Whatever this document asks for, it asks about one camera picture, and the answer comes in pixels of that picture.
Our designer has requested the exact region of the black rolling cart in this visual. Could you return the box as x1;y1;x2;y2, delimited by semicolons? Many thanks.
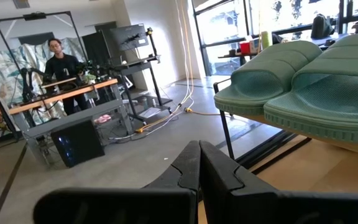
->
113;27;173;123

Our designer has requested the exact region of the black flat monitor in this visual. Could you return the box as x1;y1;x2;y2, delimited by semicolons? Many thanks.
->
109;24;150;52

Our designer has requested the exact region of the wooden top workbench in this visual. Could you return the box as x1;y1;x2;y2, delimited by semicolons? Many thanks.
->
7;78;134;167

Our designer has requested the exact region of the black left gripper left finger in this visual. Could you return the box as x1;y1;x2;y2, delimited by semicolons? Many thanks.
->
32;140;201;224

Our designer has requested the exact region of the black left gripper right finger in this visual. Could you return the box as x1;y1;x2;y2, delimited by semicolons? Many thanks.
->
200;140;358;224

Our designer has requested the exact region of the black rig camera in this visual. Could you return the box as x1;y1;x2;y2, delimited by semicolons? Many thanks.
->
22;11;47;21

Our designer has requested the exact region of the black aluminium table frame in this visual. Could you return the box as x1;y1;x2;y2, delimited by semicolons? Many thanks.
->
234;129;312;175

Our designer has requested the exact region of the pink item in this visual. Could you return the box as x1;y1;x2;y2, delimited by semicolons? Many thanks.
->
93;114;112;124

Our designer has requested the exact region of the yellow extension cable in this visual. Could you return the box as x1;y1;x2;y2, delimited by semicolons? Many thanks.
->
134;0;234;134

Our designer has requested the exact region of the dark door panel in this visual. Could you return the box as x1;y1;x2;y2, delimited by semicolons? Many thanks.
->
81;21;119;68

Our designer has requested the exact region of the white carton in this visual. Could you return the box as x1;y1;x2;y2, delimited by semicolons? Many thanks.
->
249;37;262;54

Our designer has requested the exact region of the dark long table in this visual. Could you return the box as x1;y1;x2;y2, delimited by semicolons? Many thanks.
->
218;30;354;60

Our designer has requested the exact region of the dark backpack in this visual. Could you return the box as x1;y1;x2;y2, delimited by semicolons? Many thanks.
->
310;14;336;40

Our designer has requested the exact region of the person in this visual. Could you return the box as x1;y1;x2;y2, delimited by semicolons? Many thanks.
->
42;37;89;116

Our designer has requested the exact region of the red box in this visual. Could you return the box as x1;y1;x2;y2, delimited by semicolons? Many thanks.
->
239;41;251;56

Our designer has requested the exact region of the black window frame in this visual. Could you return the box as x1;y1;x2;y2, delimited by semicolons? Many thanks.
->
191;0;358;77

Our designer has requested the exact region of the green cylinder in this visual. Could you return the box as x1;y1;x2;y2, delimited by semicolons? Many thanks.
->
260;30;273;50

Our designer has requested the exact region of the black computer case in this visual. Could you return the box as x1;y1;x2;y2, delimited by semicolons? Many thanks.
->
50;119;106;169

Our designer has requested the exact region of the ceiling vent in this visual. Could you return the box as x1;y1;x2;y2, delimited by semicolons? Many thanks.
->
12;0;30;9

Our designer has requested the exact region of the small background plant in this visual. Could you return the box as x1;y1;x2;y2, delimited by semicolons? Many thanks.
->
82;72;98;85

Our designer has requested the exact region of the green slide sandal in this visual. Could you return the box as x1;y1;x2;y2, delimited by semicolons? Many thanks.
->
263;30;358;144
213;40;323;116

